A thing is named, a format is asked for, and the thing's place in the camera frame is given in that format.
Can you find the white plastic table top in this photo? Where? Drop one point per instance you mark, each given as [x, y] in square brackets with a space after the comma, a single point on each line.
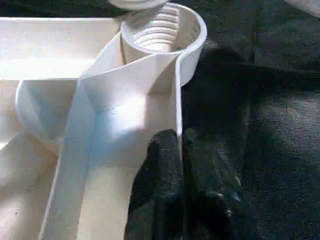
[87, 112]

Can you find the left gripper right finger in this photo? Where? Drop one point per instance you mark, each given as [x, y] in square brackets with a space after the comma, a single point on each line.
[210, 190]

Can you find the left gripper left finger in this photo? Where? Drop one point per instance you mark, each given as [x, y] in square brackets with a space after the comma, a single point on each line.
[160, 190]

